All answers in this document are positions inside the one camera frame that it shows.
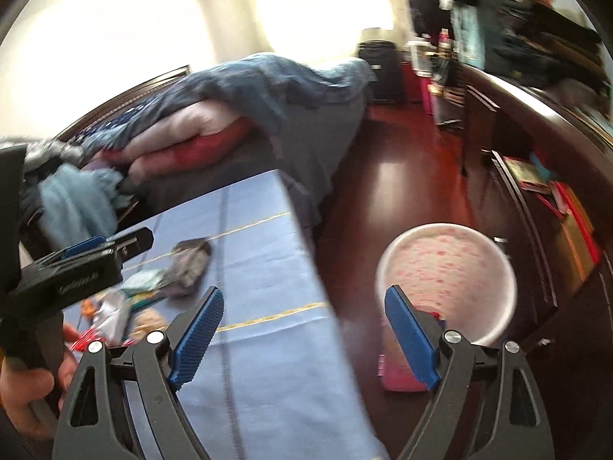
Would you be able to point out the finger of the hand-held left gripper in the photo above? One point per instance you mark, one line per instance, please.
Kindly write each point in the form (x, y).
(86, 246)
(136, 242)

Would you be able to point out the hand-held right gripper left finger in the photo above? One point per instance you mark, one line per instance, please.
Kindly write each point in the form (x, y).
(198, 335)

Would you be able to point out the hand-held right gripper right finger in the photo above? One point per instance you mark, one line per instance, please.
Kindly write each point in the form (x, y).
(412, 340)

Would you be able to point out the small orange scrap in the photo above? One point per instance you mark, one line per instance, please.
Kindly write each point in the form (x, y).
(87, 307)

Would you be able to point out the green and white wrapper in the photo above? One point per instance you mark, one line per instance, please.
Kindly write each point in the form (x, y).
(143, 285)

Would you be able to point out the brown paper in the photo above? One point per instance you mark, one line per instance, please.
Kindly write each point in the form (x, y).
(146, 323)

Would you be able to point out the dark wrapper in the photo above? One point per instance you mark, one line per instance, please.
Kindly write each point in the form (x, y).
(191, 261)

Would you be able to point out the red wrapper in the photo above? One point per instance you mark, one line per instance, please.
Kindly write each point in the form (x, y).
(84, 340)

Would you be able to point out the pile of small wrappers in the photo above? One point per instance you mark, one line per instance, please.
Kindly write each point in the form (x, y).
(112, 314)

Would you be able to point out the person's left hand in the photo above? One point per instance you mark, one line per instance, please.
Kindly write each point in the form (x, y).
(24, 393)

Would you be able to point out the teal towel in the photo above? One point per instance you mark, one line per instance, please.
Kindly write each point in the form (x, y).
(76, 201)

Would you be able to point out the blue checked tablecloth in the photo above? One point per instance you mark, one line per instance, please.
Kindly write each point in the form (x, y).
(268, 297)

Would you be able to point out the grey fuzzy cloth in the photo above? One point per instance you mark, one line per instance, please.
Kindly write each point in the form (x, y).
(48, 151)

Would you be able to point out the dark wooden bed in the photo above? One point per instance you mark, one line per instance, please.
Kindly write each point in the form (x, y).
(230, 187)

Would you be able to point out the red quilt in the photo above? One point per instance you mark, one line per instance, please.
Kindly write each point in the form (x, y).
(206, 151)

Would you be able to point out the navy star-patterned pillow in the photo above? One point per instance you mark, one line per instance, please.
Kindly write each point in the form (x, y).
(124, 115)

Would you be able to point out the pink quilt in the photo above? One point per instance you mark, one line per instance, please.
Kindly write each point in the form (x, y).
(196, 122)

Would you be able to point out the row of red folders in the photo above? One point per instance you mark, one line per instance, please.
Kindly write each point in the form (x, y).
(574, 220)

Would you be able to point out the green covered book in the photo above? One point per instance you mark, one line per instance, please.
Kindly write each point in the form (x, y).
(527, 172)

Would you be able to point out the blue grey duvet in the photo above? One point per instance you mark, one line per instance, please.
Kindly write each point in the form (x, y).
(268, 86)

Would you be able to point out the dark wooden dresser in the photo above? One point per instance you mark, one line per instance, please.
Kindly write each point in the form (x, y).
(517, 115)

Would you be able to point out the pink suitcase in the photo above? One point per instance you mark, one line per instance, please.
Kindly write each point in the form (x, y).
(419, 86)

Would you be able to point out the black suitcase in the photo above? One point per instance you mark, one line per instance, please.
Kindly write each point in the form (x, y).
(378, 69)

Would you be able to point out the clear jar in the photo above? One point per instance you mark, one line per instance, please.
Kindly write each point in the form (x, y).
(421, 52)

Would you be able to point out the bright curtained window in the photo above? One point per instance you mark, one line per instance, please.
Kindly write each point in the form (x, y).
(306, 5)

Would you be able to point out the teal printed board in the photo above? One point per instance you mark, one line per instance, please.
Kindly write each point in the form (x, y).
(464, 33)

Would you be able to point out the pile of dark clothes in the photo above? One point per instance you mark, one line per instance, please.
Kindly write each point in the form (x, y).
(550, 43)

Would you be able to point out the black hanging jacket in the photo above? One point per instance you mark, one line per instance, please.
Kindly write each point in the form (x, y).
(426, 0)

